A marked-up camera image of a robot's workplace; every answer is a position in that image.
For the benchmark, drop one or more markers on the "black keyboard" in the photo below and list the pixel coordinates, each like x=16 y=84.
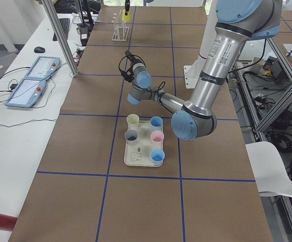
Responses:
x=65 y=25

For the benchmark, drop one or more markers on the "pale green plastic cup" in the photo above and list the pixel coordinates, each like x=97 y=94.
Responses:
x=132 y=121

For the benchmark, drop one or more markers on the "grey plastic cup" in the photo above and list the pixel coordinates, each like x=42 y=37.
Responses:
x=131 y=137

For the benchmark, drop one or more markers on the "white chair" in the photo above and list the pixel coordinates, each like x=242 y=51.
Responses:
x=269 y=170

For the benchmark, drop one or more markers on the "yellow plastic cup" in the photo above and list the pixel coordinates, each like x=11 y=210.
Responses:
x=126 y=16

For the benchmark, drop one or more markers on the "upper teach pendant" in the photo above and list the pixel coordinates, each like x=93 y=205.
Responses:
x=43 y=67

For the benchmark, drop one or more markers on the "teach pendant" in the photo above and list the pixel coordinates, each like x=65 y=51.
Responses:
x=26 y=93
x=43 y=67

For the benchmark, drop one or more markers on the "lower teach pendant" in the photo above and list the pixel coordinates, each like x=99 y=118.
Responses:
x=26 y=93

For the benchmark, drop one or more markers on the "white wire cup rack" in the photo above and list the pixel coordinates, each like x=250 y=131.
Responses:
x=121 y=29

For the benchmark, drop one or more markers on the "black computer mouse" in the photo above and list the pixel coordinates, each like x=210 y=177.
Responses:
x=39 y=49

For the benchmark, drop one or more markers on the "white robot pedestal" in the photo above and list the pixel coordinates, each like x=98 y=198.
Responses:
x=191 y=73

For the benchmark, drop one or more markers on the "white bear tray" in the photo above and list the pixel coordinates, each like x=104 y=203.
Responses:
x=139 y=155

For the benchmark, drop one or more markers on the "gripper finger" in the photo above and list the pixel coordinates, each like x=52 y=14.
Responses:
x=127 y=5

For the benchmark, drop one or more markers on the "pink plastic cup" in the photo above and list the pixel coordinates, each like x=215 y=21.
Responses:
x=157 y=138

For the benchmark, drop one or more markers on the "blue plastic cup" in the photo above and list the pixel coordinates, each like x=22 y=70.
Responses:
x=156 y=123
x=157 y=156

